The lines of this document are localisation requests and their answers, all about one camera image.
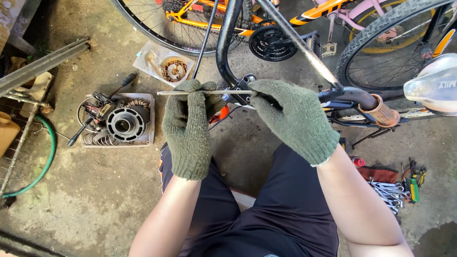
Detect person's left hand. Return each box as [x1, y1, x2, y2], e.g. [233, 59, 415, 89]
[162, 79, 226, 181]

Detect person's right hand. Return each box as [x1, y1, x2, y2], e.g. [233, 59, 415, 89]
[248, 79, 341, 168]

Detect thin silver metal rod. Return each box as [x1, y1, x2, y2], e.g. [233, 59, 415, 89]
[157, 90, 258, 96]

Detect grey plastic tray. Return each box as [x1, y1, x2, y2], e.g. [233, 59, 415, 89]
[81, 93, 156, 148]

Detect orange red plastic part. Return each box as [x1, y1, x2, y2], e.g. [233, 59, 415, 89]
[209, 104, 230, 125]

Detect black round motor housing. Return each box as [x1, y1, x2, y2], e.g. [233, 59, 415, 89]
[106, 106, 146, 143]

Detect black brake lever clamp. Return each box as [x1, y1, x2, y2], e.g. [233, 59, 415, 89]
[227, 74, 258, 108]

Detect wooden stool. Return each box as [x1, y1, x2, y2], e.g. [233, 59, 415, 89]
[229, 188, 257, 213]

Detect silver metal bicycle tube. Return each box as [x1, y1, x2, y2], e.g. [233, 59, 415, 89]
[256, 0, 344, 90]

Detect coiled metal spring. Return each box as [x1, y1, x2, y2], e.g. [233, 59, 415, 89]
[82, 132, 123, 146]

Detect dark red tool pouch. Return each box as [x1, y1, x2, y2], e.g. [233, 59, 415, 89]
[356, 165, 399, 185]

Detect clear plastic bag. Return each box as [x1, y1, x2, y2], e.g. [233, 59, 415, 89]
[132, 40, 196, 88]

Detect person's black shorts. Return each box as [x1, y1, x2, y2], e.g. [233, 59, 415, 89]
[159, 142, 340, 257]

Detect pile of silver wrenches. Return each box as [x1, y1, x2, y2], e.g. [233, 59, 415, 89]
[368, 177, 412, 215]

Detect orange and black bicycle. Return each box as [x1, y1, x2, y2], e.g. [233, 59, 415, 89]
[110, 0, 358, 63]

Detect black bicycle with knobby tyre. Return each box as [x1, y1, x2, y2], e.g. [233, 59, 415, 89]
[321, 0, 457, 150]

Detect pink bicycle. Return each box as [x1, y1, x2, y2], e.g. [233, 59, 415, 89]
[314, 0, 457, 58]

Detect black and yellow pliers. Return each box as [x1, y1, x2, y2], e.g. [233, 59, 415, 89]
[400, 157, 427, 188]

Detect grey metal bars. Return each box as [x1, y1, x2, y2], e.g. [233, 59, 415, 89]
[0, 37, 91, 98]

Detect yellow plastic canister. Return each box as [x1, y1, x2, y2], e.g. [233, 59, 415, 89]
[0, 111, 21, 158]

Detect black pipe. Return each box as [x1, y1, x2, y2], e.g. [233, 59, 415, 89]
[0, 229, 66, 257]

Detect brown rubber handlebar grip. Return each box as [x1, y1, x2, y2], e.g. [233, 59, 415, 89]
[358, 94, 401, 129]

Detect black electrical part with wires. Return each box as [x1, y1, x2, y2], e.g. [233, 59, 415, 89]
[82, 91, 118, 121]

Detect black brake cable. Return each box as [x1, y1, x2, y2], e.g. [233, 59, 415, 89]
[192, 0, 220, 80]

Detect black bicycle handlebar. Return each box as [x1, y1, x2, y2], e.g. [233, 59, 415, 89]
[216, 0, 380, 112]

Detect green handled screwdriver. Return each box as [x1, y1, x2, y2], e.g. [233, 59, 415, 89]
[409, 178, 420, 205]

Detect green garden hose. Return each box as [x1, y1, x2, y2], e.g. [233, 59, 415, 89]
[1, 114, 57, 199]

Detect rusty thin metal frame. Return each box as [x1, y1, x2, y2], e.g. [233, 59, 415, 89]
[0, 91, 54, 197]

